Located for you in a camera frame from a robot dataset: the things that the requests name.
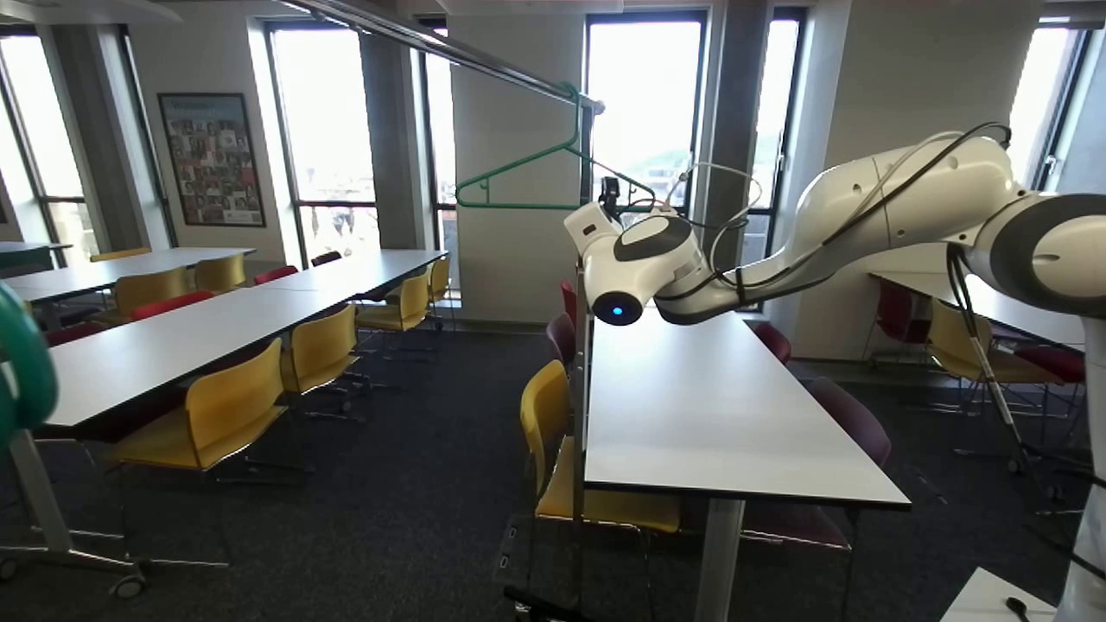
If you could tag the left white table row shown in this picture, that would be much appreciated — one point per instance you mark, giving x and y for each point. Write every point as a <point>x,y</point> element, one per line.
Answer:
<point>21,368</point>

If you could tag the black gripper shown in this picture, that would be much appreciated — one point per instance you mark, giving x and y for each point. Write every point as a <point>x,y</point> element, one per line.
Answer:
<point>609,208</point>

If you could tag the white robot base platform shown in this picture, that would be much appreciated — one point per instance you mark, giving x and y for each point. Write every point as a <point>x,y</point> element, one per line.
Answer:
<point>980,599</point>

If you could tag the metal clothes rack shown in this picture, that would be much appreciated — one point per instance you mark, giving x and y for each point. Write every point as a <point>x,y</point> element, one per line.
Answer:
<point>519,82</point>

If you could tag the black tripod stand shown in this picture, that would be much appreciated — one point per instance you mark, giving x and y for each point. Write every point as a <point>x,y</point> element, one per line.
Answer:
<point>998,393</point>

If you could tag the tall glass window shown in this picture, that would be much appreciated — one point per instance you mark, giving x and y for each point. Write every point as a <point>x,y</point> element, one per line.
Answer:
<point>329,126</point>
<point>781,117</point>
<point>645,91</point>
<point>1042,104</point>
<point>48,126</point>
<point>436,151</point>

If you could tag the large framed wall poster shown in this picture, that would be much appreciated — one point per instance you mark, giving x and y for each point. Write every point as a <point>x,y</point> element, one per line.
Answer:
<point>211,159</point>

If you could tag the white work table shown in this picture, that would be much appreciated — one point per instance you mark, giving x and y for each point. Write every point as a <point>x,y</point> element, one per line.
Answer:
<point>713,416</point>

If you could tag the long white table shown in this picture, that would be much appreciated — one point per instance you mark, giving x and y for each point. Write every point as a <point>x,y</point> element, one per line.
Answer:
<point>209,331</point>

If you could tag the yellow chair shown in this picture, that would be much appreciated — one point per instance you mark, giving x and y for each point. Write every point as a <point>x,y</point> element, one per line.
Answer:
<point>548,416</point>
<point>218,276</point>
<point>228,402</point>
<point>963,340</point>
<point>408,300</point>
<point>149,292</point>
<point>324,347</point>
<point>439,277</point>
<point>122,255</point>

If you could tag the purple chair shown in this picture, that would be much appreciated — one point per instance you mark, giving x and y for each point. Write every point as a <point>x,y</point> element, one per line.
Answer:
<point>859,419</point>
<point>563,340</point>

